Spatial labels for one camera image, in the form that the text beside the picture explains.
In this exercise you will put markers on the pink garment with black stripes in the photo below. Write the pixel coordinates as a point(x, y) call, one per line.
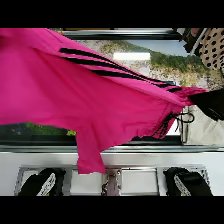
point(66, 96)

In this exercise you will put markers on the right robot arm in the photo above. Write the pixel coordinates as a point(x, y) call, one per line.
point(200, 140)

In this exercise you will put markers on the brown garment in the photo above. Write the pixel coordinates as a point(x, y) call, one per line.
point(190, 38)

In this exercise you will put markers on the silver frame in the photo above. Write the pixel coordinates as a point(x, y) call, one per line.
point(113, 181)

